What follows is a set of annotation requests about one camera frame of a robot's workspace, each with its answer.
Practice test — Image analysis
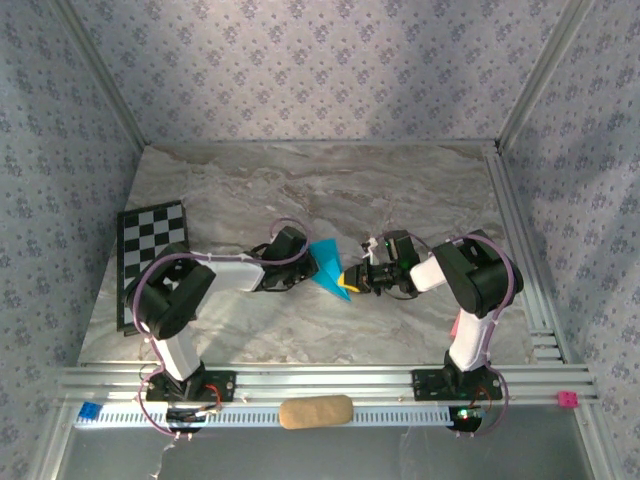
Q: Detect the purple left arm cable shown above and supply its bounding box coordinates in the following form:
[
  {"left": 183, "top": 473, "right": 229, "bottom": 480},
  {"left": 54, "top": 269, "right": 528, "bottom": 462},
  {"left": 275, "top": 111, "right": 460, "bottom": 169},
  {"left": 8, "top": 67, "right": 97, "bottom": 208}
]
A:
[{"left": 130, "top": 215, "right": 314, "bottom": 441}]

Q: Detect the black controller board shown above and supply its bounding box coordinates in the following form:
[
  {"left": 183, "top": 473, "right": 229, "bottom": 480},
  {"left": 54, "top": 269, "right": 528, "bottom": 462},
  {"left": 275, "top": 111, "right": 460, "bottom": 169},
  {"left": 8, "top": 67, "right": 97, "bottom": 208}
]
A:
[
  {"left": 447, "top": 405, "right": 486, "bottom": 434},
  {"left": 164, "top": 407, "right": 209, "bottom": 434}
]

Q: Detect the aluminium side rail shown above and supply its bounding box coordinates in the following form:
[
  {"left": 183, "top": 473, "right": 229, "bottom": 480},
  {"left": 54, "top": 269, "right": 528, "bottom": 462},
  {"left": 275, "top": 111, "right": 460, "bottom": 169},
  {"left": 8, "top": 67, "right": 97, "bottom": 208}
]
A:
[{"left": 482, "top": 142, "right": 566, "bottom": 362}]

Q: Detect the black and white checkerboard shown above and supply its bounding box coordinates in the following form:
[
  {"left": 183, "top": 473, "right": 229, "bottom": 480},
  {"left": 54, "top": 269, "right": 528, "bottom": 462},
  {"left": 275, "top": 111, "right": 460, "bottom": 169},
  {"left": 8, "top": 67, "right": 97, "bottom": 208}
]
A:
[{"left": 116, "top": 199, "right": 192, "bottom": 334}]

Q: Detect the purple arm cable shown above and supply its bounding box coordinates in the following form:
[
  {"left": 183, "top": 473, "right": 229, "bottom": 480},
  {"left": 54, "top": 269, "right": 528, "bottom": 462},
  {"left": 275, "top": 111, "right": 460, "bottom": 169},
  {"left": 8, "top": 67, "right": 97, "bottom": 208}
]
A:
[
  {"left": 369, "top": 230, "right": 526, "bottom": 440},
  {"left": 130, "top": 215, "right": 314, "bottom": 441}
]

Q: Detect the tan cork block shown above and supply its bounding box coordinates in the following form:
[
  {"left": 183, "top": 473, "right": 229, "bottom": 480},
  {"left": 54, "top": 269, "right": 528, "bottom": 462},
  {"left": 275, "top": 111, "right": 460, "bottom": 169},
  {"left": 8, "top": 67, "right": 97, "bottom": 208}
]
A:
[{"left": 278, "top": 394, "right": 355, "bottom": 430}]

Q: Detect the blue paper sheet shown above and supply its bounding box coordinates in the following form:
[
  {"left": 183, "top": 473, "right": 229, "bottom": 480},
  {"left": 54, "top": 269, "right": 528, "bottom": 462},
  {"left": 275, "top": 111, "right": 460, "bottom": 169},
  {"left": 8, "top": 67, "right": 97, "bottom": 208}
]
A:
[{"left": 308, "top": 238, "right": 354, "bottom": 303}]

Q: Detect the aluminium frame post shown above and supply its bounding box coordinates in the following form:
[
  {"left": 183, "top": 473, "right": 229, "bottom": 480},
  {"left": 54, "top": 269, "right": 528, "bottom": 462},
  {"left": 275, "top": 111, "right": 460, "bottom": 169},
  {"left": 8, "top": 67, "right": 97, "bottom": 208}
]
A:
[
  {"left": 497, "top": 0, "right": 596, "bottom": 151},
  {"left": 49, "top": 0, "right": 150, "bottom": 150}
]

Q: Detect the long aluminium mounting rail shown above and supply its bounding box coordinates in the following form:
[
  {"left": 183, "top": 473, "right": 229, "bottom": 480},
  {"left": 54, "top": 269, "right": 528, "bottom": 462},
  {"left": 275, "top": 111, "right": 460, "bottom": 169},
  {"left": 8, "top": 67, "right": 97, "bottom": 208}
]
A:
[{"left": 49, "top": 364, "right": 601, "bottom": 406}]

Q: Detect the white slotted cable duct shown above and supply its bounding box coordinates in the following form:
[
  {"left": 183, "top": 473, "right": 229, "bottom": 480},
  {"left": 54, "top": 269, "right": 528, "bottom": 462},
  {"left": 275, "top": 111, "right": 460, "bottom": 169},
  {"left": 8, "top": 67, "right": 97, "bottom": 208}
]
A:
[{"left": 73, "top": 402, "right": 484, "bottom": 430}]

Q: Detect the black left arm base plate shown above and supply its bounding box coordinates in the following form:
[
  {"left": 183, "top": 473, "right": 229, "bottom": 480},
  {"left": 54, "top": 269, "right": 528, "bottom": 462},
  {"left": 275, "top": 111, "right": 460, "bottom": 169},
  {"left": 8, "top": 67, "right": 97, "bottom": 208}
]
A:
[{"left": 145, "top": 370, "right": 237, "bottom": 403}]

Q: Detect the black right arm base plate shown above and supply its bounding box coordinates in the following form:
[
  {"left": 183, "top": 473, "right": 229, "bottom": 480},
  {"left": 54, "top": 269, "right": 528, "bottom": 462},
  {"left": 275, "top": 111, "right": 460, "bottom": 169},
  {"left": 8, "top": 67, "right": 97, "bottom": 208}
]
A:
[{"left": 411, "top": 368, "right": 504, "bottom": 402}]

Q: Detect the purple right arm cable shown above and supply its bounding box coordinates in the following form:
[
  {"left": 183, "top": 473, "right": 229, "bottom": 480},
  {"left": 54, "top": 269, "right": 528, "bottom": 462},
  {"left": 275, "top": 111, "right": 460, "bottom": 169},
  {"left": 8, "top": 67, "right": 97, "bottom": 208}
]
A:
[{"left": 369, "top": 230, "right": 526, "bottom": 440}]

